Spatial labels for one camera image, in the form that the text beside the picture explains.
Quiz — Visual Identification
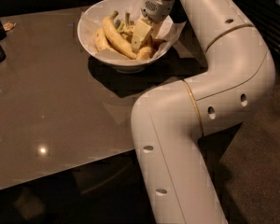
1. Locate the dark radiator grille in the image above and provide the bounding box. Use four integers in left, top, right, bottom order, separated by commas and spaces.
223, 0, 280, 63

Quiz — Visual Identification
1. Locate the curved spotted yellow banana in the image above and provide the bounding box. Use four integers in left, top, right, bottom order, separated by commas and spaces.
120, 25, 154, 61

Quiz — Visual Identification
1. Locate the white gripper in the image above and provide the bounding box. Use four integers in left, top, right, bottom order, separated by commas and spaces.
131, 0, 175, 53

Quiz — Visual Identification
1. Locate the long yellow banana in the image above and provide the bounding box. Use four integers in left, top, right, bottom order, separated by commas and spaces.
102, 10, 136, 60

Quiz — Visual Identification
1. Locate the white ceramic bowl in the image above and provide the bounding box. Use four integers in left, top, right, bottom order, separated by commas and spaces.
77, 0, 175, 75

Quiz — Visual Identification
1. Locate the small crumpled wrapper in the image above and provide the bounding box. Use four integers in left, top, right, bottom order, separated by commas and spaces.
3, 22, 15, 32

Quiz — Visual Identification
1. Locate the left yellow banana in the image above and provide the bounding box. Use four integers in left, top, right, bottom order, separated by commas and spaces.
94, 28, 114, 51

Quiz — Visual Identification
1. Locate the white paper bowl liner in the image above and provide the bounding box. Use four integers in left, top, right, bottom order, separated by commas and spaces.
79, 0, 187, 63

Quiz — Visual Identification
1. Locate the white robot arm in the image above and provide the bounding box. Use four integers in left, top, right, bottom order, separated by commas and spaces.
131, 0, 275, 224

